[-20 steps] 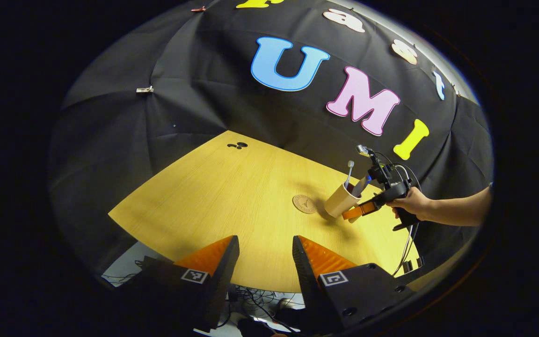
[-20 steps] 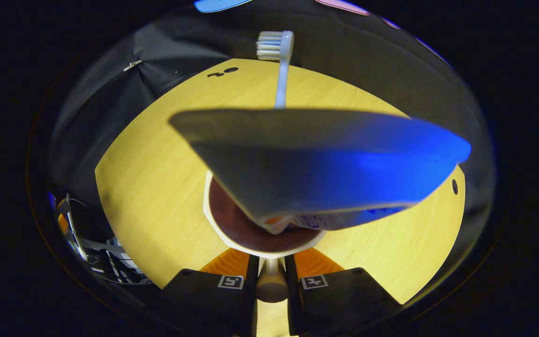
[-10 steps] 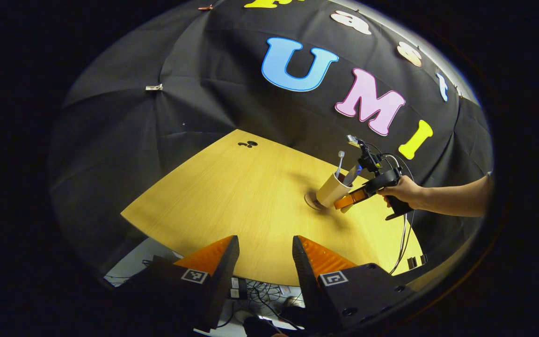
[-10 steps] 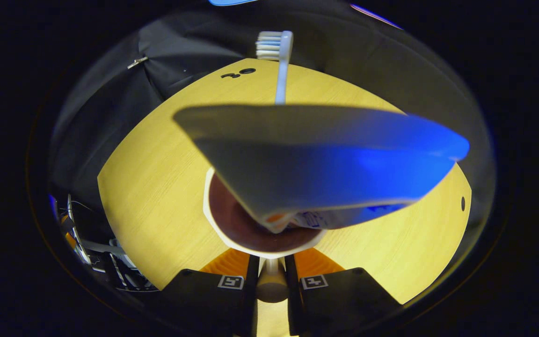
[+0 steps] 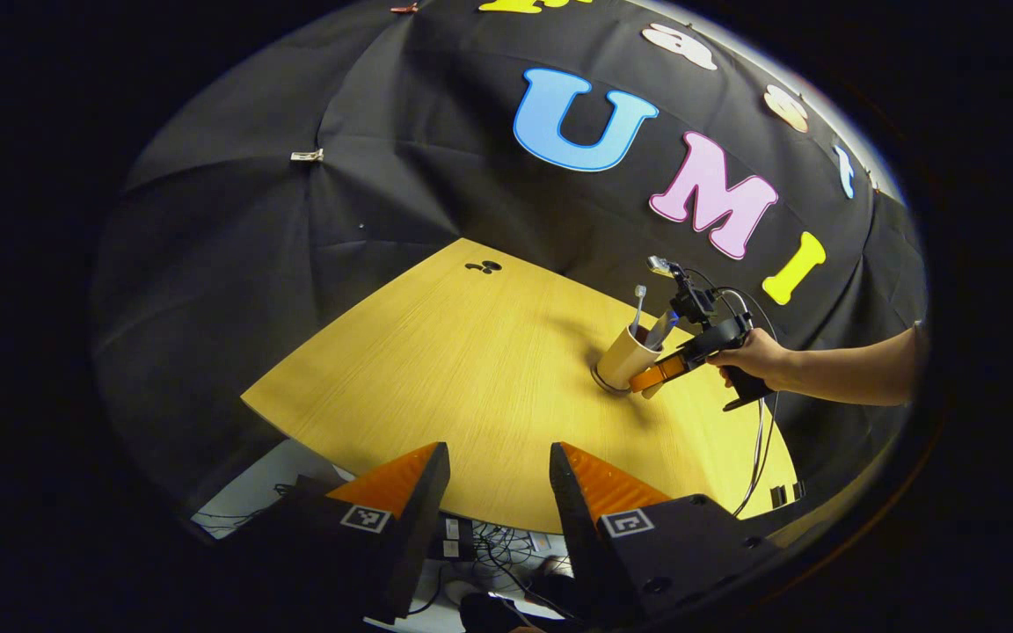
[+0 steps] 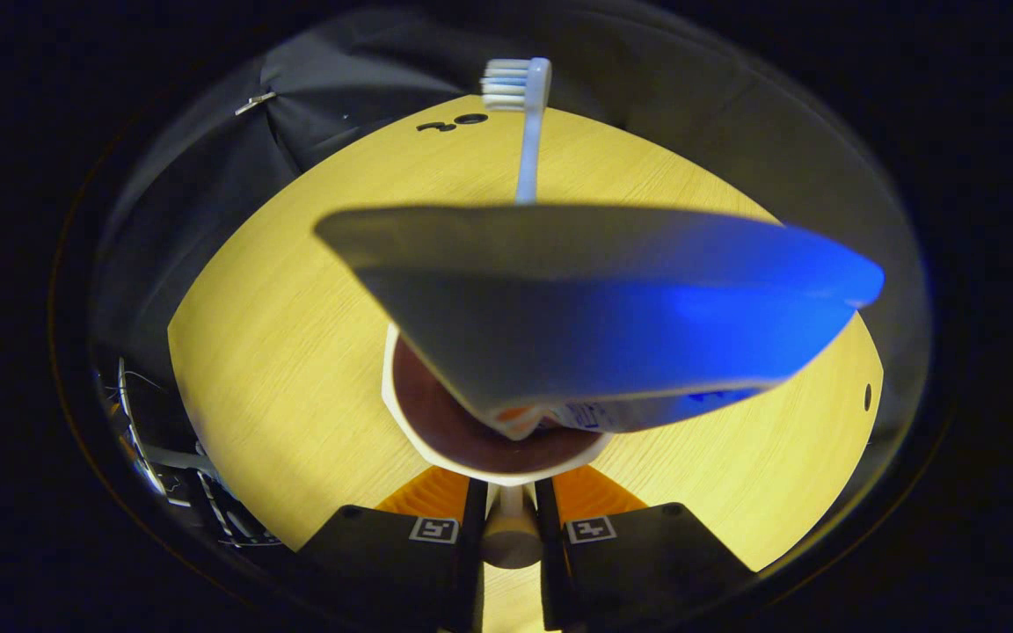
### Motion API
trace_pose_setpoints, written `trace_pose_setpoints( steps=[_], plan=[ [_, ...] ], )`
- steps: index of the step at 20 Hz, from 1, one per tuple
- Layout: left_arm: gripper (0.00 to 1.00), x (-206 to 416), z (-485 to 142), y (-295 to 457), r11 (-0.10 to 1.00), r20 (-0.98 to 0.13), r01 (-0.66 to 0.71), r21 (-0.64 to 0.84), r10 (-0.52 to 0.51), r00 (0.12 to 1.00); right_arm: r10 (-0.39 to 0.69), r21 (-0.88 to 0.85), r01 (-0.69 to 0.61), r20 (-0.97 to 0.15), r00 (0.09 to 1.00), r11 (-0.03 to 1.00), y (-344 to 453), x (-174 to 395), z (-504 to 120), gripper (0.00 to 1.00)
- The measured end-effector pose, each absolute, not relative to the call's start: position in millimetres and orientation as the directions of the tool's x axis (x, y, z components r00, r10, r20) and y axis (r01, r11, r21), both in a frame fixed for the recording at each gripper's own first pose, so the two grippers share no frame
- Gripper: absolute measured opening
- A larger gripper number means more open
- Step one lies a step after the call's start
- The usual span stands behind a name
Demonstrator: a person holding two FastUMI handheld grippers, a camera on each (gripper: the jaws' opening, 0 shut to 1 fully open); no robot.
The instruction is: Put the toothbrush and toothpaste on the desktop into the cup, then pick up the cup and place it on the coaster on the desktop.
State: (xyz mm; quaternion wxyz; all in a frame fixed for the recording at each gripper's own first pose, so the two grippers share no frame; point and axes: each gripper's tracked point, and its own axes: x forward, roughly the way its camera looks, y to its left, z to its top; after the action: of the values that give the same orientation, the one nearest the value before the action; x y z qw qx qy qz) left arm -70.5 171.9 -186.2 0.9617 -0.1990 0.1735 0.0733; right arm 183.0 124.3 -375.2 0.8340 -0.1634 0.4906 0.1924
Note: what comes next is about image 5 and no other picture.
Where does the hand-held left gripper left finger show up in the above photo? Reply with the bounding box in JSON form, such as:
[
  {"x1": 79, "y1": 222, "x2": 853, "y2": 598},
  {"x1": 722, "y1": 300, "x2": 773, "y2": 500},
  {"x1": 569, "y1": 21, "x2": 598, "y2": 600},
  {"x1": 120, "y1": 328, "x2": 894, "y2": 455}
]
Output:
[{"x1": 199, "y1": 441, "x2": 452, "y2": 625}]

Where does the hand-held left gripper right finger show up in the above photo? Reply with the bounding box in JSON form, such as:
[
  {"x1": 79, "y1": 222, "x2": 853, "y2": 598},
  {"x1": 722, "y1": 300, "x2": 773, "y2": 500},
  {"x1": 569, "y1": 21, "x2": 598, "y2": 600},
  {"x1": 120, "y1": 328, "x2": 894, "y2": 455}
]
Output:
[{"x1": 549, "y1": 440, "x2": 784, "y2": 629}]

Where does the beige cup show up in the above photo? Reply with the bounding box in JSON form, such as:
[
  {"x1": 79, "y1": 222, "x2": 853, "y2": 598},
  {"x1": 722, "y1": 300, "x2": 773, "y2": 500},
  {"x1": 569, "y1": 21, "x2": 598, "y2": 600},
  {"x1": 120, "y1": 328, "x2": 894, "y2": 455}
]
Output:
[{"x1": 596, "y1": 324, "x2": 666, "y2": 392}]

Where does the white toothpaste tube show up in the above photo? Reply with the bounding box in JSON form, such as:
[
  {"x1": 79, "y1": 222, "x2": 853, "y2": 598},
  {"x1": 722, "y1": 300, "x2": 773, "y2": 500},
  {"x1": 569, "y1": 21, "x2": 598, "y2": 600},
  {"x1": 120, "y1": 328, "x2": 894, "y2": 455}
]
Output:
[{"x1": 645, "y1": 308, "x2": 681, "y2": 351}]

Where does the wooden desktop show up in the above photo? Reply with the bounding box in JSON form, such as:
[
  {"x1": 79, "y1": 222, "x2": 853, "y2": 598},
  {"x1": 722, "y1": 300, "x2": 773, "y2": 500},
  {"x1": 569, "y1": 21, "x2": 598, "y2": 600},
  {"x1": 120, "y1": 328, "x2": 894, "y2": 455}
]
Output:
[{"x1": 241, "y1": 237, "x2": 799, "y2": 535}]

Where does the black backdrop cloth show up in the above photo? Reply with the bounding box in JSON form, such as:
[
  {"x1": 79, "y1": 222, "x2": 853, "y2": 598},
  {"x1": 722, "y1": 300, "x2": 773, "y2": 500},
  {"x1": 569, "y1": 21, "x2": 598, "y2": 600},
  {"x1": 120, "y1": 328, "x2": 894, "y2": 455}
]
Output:
[{"x1": 89, "y1": 0, "x2": 929, "y2": 528}]

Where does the tangle of black cables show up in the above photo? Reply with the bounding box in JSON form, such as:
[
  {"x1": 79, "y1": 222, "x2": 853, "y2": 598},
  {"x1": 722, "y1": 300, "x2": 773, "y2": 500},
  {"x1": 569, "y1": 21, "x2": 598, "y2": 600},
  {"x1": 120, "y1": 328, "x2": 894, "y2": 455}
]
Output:
[{"x1": 419, "y1": 523, "x2": 578, "y2": 616}]

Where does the right hand-held gripper cable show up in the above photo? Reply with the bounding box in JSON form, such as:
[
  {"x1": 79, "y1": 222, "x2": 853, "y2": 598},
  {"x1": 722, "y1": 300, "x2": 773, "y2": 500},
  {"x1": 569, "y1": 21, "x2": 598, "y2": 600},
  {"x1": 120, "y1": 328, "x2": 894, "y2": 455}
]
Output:
[{"x1": 682, "y1": 268, "x2": 780, "y2": 518}]

